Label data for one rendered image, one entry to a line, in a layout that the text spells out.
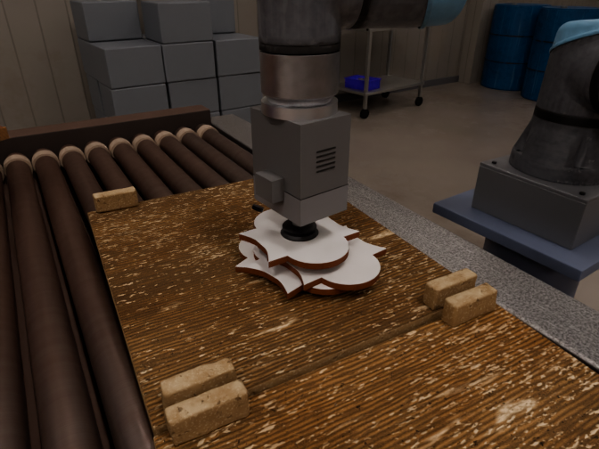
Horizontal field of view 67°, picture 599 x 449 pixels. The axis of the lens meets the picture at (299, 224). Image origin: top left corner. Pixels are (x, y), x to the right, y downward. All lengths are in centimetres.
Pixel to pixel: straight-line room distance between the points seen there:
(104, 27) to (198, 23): 63
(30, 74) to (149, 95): 111
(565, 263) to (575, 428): 38
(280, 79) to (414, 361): 28
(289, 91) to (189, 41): 291
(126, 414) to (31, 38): 375
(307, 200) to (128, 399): 24
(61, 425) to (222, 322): 16
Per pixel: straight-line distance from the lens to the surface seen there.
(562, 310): 58
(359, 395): 40
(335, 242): 50
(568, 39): 80
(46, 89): 411
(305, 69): 42
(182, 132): 110
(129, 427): 42
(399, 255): 57
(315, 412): 38
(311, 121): 43
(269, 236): 51
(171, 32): 327
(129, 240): 62
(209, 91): 342
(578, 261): 78
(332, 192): 47
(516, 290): 59
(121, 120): 112
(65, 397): 46
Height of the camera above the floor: 123
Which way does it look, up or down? 28 degrees down
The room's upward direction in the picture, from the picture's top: straight up
